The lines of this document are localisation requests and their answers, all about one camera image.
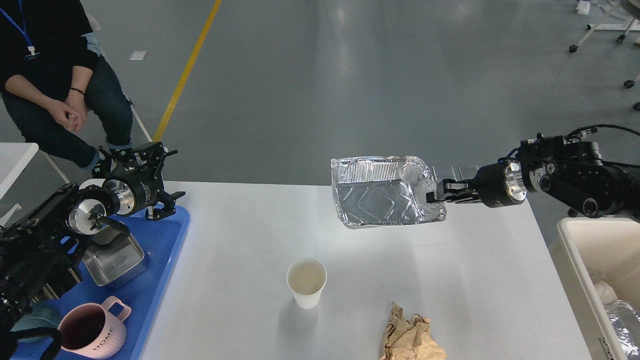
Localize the aluminium foil tray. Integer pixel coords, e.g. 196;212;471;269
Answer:
330;155;447;230

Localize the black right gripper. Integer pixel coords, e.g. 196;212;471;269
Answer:
426;161;528;208

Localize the clear floor plate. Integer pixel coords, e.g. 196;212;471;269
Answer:
457;165;480;180
431;165;459;182

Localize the white side table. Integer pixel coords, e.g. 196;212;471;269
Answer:
0;142;39;199

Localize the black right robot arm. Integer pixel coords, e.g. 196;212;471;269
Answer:
425;124;640;221

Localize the crumpled brown paper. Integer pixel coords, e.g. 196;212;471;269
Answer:
380;301;448;360

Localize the white cup in bin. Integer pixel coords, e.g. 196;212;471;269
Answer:
593;280;618;306

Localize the person in dark clothes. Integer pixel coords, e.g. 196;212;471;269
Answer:
0;0;133;179

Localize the blue plastic tray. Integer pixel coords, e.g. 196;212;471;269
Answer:
45;206;190;360

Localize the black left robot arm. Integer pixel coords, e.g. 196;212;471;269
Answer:
0;142;185;360

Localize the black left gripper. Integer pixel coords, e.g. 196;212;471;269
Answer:
102;141;186;221

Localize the white plastic bin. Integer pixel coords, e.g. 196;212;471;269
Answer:
549;218;640;360

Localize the white wheeled chair base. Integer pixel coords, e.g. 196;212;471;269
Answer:
561;0;639;118

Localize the grey office chair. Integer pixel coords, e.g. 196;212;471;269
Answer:
39;13;153;183

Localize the pink ribbed mug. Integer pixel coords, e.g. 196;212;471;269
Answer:
57;296;132;360

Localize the small stainless steel tray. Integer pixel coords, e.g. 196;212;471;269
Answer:
82;227;148;289

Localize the white paper cup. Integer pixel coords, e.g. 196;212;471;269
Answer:
286;257;328;309

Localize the teal ceramic mug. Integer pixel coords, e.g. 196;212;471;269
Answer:
11;301;64;332

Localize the crumpled foil in bin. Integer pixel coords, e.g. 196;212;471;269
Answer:
603;300;640;360

